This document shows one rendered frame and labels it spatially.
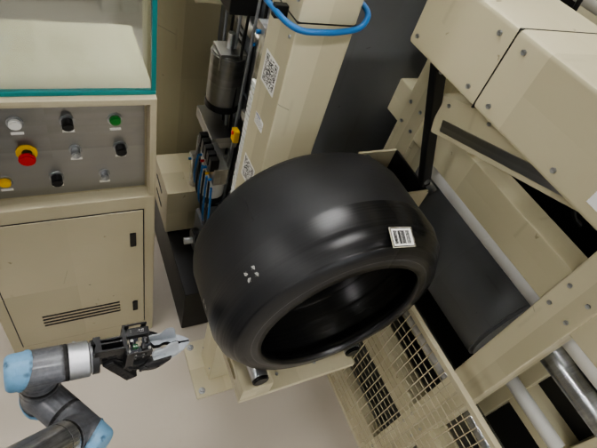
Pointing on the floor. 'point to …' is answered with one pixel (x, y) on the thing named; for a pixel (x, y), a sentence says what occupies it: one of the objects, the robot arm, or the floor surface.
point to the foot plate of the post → (202, 385)
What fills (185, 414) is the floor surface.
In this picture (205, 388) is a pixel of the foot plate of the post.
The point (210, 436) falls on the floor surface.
